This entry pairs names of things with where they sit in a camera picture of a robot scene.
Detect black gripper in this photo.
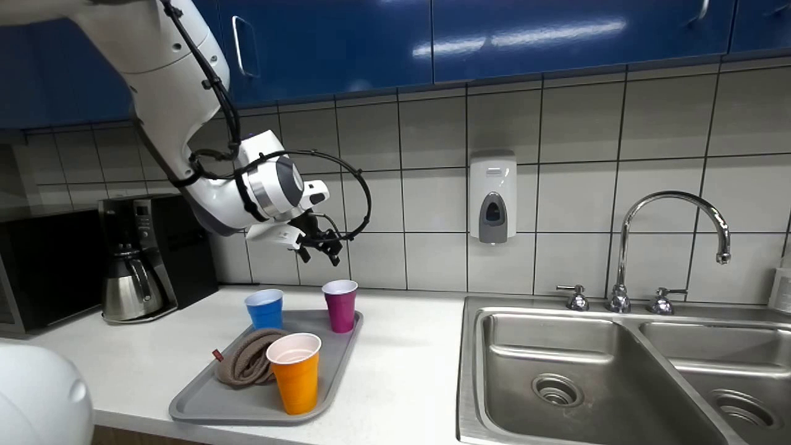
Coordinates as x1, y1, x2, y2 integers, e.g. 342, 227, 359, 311
287, 208, 345, 270

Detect mauve plastic cup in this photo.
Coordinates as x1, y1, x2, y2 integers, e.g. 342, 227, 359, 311
319, 276, 361, 337

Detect orange plastic cup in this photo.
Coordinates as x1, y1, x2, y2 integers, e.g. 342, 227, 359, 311
264, 330, 323, 418

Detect blue plastic cup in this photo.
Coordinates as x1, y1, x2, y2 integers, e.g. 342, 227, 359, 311
244, 287, 287, 333

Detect gray plastic tray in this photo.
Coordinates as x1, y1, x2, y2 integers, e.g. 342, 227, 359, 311
169, 306, 366, 427

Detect brown crumpled cloth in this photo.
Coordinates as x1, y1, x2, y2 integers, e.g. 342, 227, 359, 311
211, 328, 287, 391

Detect black coffee maker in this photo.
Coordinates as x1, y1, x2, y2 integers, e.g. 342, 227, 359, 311
97, 191, 222, 327

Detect stainless steel coffee carafe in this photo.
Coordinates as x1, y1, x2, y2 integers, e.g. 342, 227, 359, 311
101, 244, 169, 327

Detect stainless steel double sink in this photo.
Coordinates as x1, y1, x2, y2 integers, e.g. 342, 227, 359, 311
455, 295, 791, 445

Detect wooden lower cabinets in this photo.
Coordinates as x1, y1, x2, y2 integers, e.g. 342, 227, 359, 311
89, 423, 196, 445

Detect black microwave oven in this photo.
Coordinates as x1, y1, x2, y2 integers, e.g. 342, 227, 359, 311
0, 208, 109, 341

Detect blue upper cabinets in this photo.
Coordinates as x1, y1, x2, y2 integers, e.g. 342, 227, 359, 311
0, 0, 791, 133

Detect chrome gooseneck faucet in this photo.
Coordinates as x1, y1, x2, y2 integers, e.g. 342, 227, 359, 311
607, 187, 733, 313

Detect translucent soap bottle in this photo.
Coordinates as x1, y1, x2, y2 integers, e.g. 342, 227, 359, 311
766, 234, 791, 316

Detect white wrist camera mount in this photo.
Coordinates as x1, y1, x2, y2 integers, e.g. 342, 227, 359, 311
244, 219, 309, 255

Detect white wall soap dispenser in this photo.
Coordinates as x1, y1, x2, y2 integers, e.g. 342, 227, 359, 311
465, 154, 521, 248

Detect silver cabinet door handle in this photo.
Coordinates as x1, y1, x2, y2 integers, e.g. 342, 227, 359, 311
228, 11, 253, 82

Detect chrome faucet handle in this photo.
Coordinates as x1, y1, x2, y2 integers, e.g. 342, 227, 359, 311
553, 283, 592, 313
647, 283, 689, 316

